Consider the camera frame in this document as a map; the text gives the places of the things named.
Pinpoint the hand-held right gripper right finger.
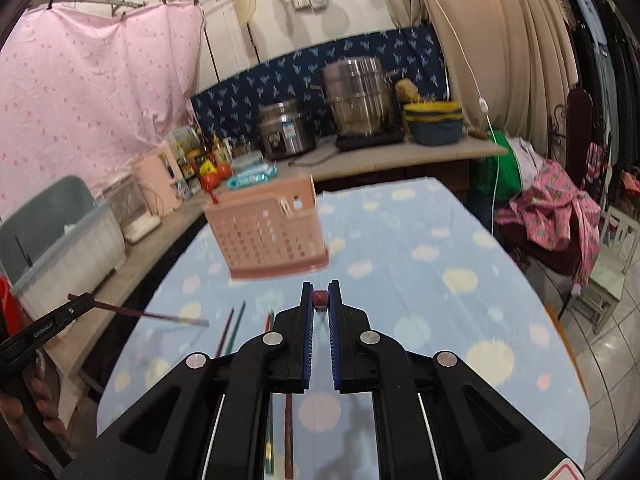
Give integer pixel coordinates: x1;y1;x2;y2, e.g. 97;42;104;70
327;282;586;480

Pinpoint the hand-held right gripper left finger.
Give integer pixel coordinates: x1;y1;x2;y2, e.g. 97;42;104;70
60;282;316;480

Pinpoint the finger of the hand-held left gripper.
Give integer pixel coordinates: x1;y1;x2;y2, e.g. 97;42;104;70
0;294;96;361

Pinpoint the dark red silver-tipped chopstick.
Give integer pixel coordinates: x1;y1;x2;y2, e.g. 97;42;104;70
92;300;211;327

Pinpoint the pink plastic utensil basket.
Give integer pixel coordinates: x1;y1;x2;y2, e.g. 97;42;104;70
204;175;331;281

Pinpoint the person's left hand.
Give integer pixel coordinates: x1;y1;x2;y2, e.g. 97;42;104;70
27;360;66;441

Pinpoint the white storage box grey lid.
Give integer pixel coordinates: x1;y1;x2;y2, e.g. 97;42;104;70
0;175;127;321

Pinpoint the green chopstick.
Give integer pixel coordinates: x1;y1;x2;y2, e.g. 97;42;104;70
226;301;247;356

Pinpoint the blue spotted tablecloth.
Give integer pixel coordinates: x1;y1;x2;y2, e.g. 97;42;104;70
95;177;588;466

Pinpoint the clear blender jug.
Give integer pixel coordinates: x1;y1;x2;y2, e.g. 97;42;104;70
102;175;162;243

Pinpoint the pink electric kettle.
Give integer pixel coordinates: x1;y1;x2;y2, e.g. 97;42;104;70
131;142;182;218

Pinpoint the blue wet wipes pack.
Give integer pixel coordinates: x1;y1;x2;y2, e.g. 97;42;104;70
227;161;279;190

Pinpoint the black induction cooker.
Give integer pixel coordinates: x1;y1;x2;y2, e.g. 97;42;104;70
334;130;406;152

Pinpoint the steel rice cooker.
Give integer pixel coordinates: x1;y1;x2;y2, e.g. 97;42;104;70
257;100;317;161

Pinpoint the cluster of condiment bottles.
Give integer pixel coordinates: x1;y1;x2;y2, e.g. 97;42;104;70
187;122;236;181

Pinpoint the green printed carton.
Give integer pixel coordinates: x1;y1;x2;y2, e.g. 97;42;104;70
167;126;201;161

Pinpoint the green bag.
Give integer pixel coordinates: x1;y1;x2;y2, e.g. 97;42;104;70
472;130;523;206

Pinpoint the pink patterned curtain sheet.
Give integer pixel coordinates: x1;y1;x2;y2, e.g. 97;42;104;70
0;0;208;216

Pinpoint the yellow bowl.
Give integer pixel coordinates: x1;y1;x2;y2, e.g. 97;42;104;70
403;101;465;115
404;112;465;125

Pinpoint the steel steamer pot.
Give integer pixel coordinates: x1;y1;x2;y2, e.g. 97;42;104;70
320;57;401;138

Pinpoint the brown loofah sponge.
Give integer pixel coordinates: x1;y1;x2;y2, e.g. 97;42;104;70
395;78;421;105

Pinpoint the pink patterned garment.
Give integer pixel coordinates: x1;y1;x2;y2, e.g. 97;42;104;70
495;160;603;291

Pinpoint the white garment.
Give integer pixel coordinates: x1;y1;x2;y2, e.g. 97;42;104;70
502;132;543;186

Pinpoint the navy floral cloth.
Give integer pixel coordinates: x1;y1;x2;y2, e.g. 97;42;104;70
190;25;448;146

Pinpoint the white chair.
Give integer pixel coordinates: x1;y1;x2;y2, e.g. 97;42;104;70
560;210;640;336

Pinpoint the dark wooden chair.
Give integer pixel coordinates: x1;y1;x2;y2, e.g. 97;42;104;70
547;87;596;186

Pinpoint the beige curtain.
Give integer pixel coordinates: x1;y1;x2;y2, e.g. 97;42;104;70
375;0;581;126

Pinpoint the row of hanging clothes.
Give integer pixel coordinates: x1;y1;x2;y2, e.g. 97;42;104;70
540;0;640;201

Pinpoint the white cable with switch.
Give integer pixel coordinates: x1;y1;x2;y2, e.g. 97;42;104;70
407;0;501;241

